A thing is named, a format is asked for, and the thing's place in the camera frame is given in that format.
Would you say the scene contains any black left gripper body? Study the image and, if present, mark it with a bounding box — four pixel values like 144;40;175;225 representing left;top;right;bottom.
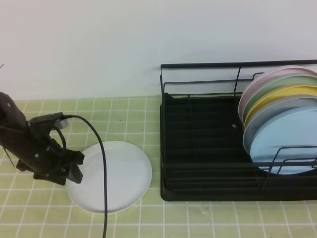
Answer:
0;122;84;180

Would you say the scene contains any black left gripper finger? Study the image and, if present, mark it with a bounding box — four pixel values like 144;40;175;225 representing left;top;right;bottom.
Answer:
47;174;66;185
66;163;83;183

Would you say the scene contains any white round plate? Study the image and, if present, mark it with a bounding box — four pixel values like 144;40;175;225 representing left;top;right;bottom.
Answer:
65;141;152;214

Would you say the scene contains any pink plate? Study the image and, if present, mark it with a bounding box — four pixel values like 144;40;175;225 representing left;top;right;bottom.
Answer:
238;65;317;119

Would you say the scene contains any light blue plate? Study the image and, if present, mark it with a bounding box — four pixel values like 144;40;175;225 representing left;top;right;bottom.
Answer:
250;106;317;163

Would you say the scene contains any green plate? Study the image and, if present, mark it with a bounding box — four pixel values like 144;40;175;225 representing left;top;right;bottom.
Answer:
242;74;317;123

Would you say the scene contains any yellow plate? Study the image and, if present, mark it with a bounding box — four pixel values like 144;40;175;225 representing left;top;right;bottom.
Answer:
243;84;317;131

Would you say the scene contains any grey plate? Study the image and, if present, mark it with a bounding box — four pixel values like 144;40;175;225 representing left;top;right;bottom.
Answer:
243;95;317;154

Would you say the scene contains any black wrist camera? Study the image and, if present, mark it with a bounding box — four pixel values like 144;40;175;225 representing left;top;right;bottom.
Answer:
27;112;68;129

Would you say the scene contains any black cable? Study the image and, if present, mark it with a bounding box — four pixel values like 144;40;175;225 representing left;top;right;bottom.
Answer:
51;115;108;238

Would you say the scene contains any black wire dish rack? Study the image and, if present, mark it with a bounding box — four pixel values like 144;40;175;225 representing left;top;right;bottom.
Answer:
160;59;317;201

